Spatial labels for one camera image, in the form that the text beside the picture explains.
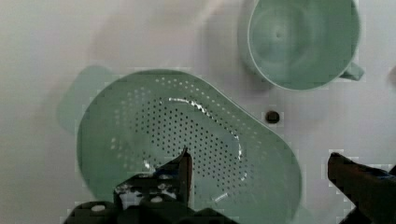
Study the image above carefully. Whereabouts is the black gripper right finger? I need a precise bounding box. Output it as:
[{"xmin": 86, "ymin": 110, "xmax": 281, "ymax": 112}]
[{"xmin": 327, "ymin": 152, "xmax": 396, "ymax": 224}]

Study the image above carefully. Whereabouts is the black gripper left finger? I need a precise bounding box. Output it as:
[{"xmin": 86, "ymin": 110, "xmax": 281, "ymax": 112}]
[{"xmin": 113, "ymin": 147, "xmax": 192, "ymax": 209}]

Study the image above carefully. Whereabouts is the green plastic strainer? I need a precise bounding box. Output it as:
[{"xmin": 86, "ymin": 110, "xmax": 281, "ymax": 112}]
[{"xmin": 57, "ymin": 65, "xmax": 314, "ymax": 224}]

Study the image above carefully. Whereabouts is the green plastic mug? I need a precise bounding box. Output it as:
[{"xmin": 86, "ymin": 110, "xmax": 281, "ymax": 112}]
[{"xmin": 237, "ymin": 0, "xmax": 364, "ymax": 91}]

